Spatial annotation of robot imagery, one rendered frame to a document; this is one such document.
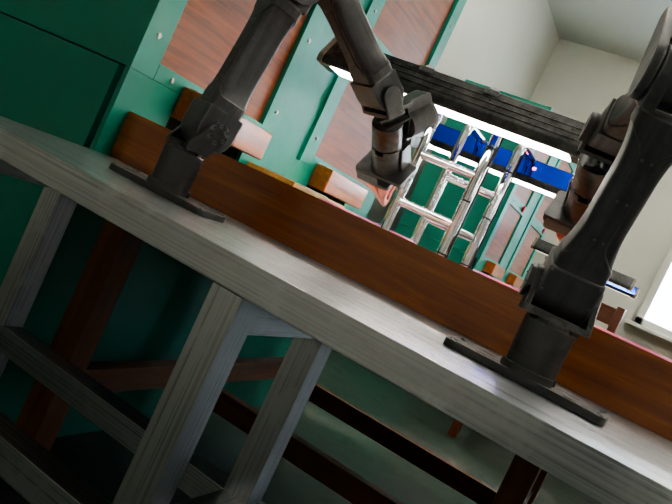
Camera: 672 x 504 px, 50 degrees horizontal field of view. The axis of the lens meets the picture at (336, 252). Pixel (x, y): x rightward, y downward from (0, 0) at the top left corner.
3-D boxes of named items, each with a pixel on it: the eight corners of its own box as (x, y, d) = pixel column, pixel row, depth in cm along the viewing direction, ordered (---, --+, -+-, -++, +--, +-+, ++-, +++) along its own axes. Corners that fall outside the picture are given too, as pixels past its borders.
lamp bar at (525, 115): (586, 159, 133) (603, 123, 132) (314, 59, 158) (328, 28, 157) (589, 169, 140) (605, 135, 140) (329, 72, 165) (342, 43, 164)
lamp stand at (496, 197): (455, 301, 182) (532, 141, 179) (389, 269, 190) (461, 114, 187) (471, 305, 199) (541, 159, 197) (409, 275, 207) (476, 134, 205)
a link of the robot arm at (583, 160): (575, 171, 111) (586, 135, 106) (613, 180, 109) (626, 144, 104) (566, 199, 106) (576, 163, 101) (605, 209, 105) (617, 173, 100)
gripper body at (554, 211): (557, 198, 116) (567, 163, 110) (619, 222, 112) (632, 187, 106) (540, 221, 112) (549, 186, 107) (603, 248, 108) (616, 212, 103)
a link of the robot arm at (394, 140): (393, 132, 136) (395, 102, 131) (413, 147, 133) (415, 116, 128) (365, 146, 134) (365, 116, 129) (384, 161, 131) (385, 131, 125)
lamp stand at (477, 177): (410, 290, 145) (505, 88, 143) (329, 250, 153) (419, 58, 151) (434, 296, 163) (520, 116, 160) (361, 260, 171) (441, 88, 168)
